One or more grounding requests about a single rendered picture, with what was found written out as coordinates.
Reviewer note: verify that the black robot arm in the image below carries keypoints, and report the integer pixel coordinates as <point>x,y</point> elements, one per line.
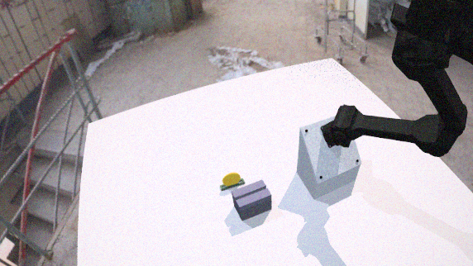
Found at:
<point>428,34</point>

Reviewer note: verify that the gold coin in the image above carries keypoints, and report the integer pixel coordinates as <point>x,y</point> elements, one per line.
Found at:
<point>231,179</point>

